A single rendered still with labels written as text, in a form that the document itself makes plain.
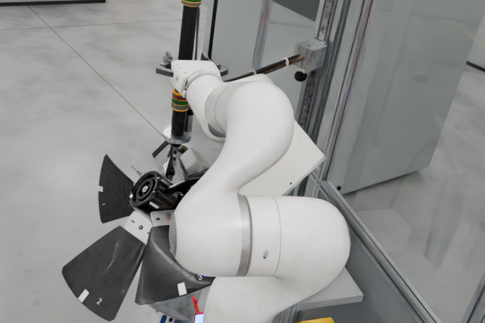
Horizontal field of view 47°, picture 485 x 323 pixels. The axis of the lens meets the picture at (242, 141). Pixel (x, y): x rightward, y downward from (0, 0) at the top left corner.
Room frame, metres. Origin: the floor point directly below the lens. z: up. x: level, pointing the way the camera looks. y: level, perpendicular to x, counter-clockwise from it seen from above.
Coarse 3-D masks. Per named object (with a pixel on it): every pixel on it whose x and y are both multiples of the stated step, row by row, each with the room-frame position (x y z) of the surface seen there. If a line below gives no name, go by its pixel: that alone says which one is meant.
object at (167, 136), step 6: (186, 114) 1.24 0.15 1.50; (192, 114) 1.24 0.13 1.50; (186, 120) 1.24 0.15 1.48; (192, 120) 1.25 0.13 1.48; (186, 126) 1.24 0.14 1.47; (168, 132) 1.22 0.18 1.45; (186, 132) 1.24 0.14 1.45; (168, 138) 1.20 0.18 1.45; (174, 138) 1.20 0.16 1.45; (180, 138) 1.20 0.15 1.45; (186, 138) 1.21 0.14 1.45
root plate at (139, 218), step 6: (132, 216) 1.28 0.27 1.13; (138, 216) 1.28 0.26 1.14; (144, 216) 1.28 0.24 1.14; (126, 222) 1.27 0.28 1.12; (132, 222) 1.27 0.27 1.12; (138, 222) 1.27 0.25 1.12; (144, 222) 1.27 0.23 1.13; (150, 222) 1.27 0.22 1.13; (126, 228) 1.26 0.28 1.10; (132, 228) 1.26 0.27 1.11; (138, 228) 1.26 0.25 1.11; (144, 228) 1.26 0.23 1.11; (150, 228) 1.26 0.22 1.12; (132, 234) 1.25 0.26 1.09; (138, 234) 1.25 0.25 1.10; (144, 234) 1.25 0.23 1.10; (144, 240) 1.24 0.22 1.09
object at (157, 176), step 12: (144, 180) 1.33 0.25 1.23; (156, 180) 1.29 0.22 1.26; (168, 180) 1.32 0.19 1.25; (132, 192) 1.31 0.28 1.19; (144, 192) 1.29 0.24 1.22; (156, 192) 1.26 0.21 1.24; (168, 192) 1.28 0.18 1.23; (180, 192) 1.36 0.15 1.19; (132, 204) 1.26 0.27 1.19; (144, 204) 1.24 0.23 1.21; (156, 204) 1.25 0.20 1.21; (168, 204) 1.27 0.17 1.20
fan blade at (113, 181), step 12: (108, 156) 1.55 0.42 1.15; (108, 168) 1.52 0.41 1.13; (108, 180) 1.49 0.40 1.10; (120, 180) 1.44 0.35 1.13; (108, 192) 1.48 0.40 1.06; (120, 192) 1.43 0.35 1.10; (108, 204) 1.47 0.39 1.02; (120, 204) 1.43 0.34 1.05; (108, 216) 1.46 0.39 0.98; (120, 216) 1.43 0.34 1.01
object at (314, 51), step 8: (312, 40) 1.80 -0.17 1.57; (320, 40) 1.79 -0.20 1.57; (296, 48) 1.73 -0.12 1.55; (304, 48) 1.72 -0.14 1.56; (312, 48) 1.72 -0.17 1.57; (320, 48) 1.73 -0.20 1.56; (304, 56) 1.71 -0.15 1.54; (312, 56) 1.70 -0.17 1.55; (320, 56) 1.74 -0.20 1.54; (296, 64) 1.72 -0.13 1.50; (304, 64) 1.71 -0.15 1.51; (312, 64) 1.70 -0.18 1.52; (320, 64) 1.76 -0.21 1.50
